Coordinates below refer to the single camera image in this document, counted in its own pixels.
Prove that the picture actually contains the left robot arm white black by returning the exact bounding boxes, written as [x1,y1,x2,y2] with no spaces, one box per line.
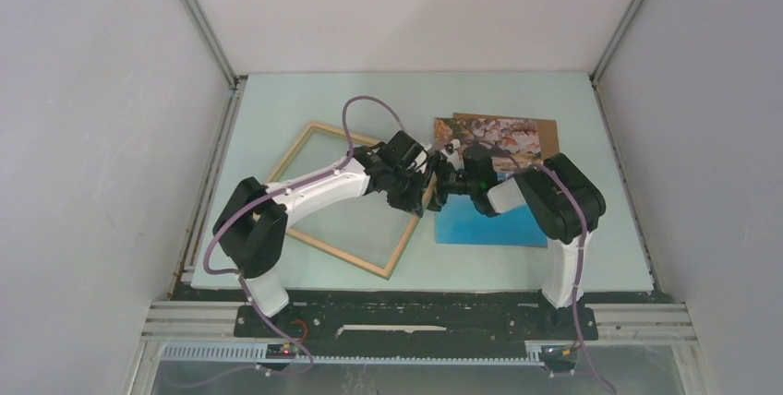
[203,131,432,337]

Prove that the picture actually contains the grey cable duct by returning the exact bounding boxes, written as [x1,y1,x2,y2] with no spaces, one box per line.
[160,341,544,366]

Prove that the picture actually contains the left aluminium corner post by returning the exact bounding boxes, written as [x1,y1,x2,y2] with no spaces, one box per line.
[180,0,240,89]

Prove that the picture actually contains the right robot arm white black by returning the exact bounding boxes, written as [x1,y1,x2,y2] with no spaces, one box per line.
[428,144,607,338]

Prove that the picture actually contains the brown cardboard backing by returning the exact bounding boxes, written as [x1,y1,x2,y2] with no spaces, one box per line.
[452,113,560,170]

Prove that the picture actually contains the landscape photo print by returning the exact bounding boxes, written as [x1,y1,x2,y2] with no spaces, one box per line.
[434,116,547,247]

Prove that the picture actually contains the right aluminium corner post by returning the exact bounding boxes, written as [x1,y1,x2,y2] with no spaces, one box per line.
[590,0,646,87]

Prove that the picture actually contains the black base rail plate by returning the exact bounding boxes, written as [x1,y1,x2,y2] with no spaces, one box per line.
[234,291,599,360]

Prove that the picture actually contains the aluminium corner post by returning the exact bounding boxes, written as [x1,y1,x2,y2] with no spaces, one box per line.
[180,0,240,89]
[590,0,646,87]

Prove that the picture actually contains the aluminium base extrusion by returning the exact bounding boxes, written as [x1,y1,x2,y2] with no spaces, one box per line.
[142,301,697,346]

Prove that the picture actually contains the wooden picture frame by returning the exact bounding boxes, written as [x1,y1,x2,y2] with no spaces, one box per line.
[267,121,421,280]

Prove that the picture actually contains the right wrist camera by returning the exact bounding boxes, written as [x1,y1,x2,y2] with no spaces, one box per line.
[441,139,464,171]

